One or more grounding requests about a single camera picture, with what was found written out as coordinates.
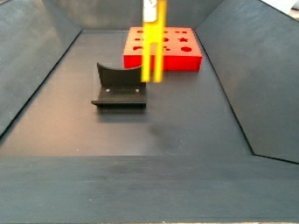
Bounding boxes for red shape fixture block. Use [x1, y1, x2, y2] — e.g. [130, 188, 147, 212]
[123, 27, 202, 72]

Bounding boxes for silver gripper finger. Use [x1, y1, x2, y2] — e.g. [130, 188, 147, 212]
[143, 0, 158, 22]

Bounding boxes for black curved regrasp stand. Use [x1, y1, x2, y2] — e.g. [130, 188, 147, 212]
[91, 64, 147, 108]

